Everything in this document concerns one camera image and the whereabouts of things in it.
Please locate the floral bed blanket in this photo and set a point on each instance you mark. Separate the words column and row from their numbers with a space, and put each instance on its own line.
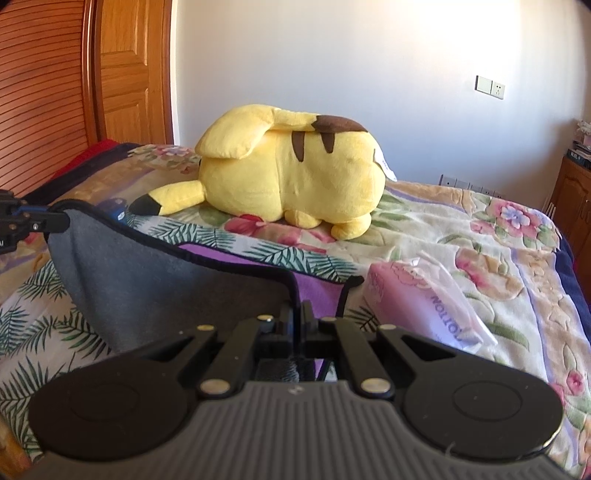
column 485, row 258

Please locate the row of wall sockets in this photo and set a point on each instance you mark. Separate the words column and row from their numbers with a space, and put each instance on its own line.
column 466, row 184

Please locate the grey towel with black edge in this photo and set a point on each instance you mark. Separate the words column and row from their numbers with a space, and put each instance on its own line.
column 161, row 295

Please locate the wooden louvre door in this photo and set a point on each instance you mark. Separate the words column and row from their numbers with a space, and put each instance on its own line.
column 41, row 92

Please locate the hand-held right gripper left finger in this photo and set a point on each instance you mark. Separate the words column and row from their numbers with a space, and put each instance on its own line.
column 286, row 331

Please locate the red cloth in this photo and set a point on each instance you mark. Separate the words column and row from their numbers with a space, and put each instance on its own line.
column 90, row 154

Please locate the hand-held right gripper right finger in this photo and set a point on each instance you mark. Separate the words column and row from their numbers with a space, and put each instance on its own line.
column 310, row 333

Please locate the stack of books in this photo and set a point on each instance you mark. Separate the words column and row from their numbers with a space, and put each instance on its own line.
column 581, row 147

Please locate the white wall switch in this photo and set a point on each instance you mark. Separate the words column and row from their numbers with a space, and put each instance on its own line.
column 483, row 84

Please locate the dark blue blanket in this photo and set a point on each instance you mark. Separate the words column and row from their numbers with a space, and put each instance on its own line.
column 567, row 258

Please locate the yellow plush toy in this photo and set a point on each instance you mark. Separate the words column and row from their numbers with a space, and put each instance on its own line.
column 295, row 175

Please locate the white wall socket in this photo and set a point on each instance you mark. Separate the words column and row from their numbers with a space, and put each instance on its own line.
column 498, row 90

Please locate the pink tissue pack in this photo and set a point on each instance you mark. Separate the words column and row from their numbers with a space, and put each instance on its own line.
column 415, row 300

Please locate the wooden cabinet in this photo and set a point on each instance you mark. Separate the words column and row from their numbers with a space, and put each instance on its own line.
column 572, row 207

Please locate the wooden panel door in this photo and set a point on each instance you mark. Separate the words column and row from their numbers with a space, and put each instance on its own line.
column 131, row 69

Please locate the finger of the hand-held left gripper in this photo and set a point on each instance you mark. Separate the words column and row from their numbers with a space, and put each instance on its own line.
column 28, row 212
column 46, row 224

